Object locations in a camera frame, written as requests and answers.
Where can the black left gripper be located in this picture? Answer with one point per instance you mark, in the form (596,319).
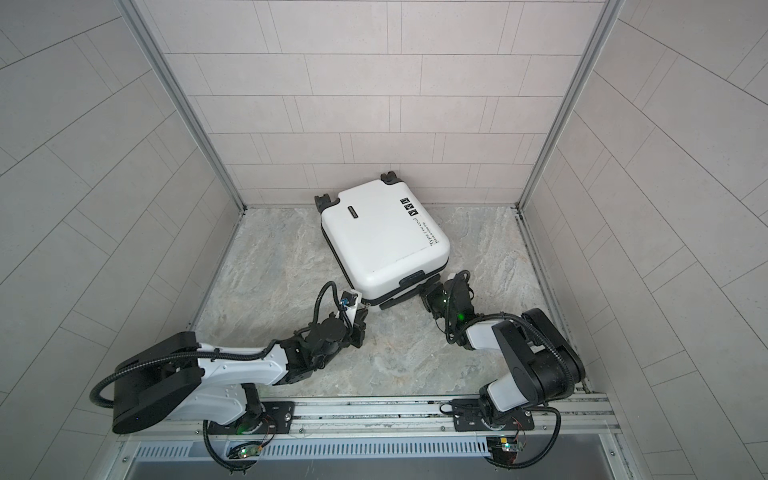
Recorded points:
(359,329)

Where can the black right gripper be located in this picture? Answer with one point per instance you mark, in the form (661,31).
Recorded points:
(428,297)

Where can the black and white suitcase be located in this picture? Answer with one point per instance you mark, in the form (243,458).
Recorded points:
(384,240)

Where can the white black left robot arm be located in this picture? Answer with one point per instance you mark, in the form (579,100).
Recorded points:
(182,379)

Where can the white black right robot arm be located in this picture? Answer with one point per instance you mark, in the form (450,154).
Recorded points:
(542,366)

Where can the left green circuit board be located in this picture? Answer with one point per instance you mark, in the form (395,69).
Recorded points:
(245,451)

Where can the green circuit board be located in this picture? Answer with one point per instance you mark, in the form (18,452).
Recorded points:
(505,450)
(245,451)

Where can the right green circuit board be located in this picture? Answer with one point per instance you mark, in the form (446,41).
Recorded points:
(505,450)

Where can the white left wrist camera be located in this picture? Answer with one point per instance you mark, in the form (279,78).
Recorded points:
(351,304)

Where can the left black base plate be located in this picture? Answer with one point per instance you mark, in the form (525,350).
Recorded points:
(268,418)

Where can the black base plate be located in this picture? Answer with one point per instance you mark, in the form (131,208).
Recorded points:
(268,418)
(474,415)

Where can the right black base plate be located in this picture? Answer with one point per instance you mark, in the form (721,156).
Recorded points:
(474,415)

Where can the aluminium mounting rail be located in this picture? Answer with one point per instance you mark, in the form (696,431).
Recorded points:
(379,428)

